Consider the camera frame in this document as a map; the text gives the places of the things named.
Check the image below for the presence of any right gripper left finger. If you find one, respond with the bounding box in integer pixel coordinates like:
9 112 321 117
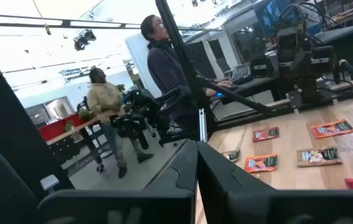
37 139 199 224

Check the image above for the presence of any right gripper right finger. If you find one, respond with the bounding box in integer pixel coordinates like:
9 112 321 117
196 140 353 224

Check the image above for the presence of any orange tea packet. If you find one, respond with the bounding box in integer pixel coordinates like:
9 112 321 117
243 154 278 173
309 119 353 139

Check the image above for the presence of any beige tea packet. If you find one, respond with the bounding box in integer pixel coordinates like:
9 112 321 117
222 149 241 163
296 147 342 167

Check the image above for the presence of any computer monitor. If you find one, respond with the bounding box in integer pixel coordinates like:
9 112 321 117
253 0 292 38

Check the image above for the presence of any grey desk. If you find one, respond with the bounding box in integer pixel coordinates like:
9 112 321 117
315 22 353 45

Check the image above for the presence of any wooden desk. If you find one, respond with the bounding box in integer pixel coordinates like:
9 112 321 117
37 111 115 174

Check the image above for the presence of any person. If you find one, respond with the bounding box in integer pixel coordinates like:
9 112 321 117
140 14 233 138
86 67 154 180

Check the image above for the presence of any red desk divider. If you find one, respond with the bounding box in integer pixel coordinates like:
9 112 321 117
38 113 87 142

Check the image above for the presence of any black panel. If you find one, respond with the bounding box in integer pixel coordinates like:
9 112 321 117
0 70 75 200

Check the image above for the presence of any black ceiling spotlight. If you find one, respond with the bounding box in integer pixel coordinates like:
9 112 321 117
72 29 98 52

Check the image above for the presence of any black frame crossbar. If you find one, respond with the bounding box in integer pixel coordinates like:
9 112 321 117
0 12 222 32

